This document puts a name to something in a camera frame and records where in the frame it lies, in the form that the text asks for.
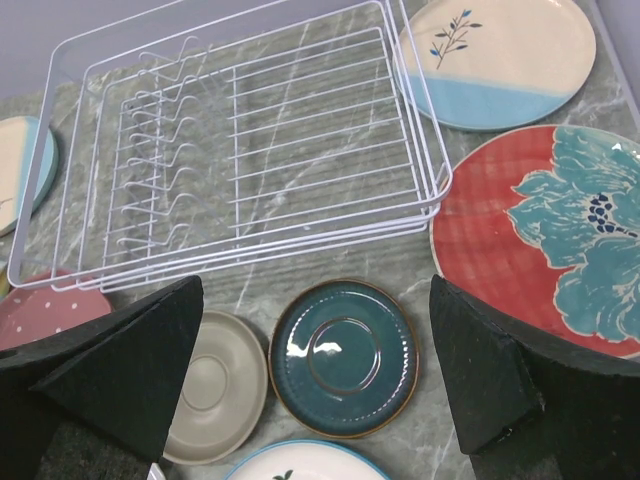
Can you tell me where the pink polka dot plate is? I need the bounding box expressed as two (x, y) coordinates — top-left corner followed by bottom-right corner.
(1, 268), (113, 350)

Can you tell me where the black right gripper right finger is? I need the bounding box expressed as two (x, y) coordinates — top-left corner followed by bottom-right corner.
(429, 275), (639, 479)

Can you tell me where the cream blue plate left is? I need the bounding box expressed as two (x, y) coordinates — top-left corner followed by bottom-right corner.
(1, 116), (59, 236)

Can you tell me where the white wire dish rack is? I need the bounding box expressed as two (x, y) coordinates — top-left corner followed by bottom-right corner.
(7, 1), (452, 292)

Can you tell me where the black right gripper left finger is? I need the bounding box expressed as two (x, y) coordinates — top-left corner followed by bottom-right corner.
(1, 275), (204, 479)

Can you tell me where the beige saucer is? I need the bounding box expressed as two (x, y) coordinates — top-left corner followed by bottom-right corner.
(163, 311), (269, 466)

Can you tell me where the teal saucer brown rim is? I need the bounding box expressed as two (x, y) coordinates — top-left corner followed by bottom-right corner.
(268, 279), (420, 439)

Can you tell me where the watermelon pattern plate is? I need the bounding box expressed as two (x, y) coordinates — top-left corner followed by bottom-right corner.
(225, 439), (389, 480)

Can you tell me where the cream blue plate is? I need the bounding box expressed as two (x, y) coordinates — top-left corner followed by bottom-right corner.
(398, 0), (596, 131)
(1, 116), (59, 236)

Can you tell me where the cream blue plate right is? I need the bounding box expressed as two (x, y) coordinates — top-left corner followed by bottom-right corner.
(398, 0), (596, 131)

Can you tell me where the red teal floral plate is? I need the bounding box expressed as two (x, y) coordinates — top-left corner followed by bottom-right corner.
(430, 125), (639, 359)

